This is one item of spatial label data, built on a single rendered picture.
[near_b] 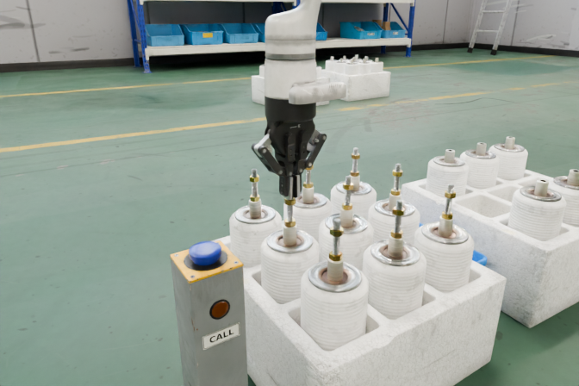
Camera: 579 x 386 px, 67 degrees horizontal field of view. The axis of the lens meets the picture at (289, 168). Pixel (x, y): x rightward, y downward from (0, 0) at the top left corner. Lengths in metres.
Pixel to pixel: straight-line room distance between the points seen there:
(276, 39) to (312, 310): 0.37
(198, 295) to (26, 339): 0.57
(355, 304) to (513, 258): 0.47
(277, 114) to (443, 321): 0.40
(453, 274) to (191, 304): 0.43
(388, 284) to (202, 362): 0.28
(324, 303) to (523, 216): 0.53
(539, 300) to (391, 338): 0.44
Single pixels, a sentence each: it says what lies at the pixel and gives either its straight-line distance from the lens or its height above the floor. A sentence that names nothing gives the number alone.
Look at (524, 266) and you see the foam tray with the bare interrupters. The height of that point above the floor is 0.13.
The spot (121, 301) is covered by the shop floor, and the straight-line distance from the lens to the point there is 1.07.
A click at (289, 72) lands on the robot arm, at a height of 0.53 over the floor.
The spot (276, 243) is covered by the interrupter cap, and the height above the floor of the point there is 0.25.
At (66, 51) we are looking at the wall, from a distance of 5.55.
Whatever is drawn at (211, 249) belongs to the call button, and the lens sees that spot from 0.55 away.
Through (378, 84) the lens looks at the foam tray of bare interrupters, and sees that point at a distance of 3.33.
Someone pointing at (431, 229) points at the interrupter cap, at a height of 0.25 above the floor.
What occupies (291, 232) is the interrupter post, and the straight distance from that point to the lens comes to 0.70.
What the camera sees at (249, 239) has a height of 0.23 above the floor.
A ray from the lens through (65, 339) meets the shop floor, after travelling 1.02.
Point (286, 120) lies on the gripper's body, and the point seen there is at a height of 0.46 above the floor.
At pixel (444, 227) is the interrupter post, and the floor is 0.27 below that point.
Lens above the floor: 0.60
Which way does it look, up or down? 20 degrees down
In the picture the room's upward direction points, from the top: straight up
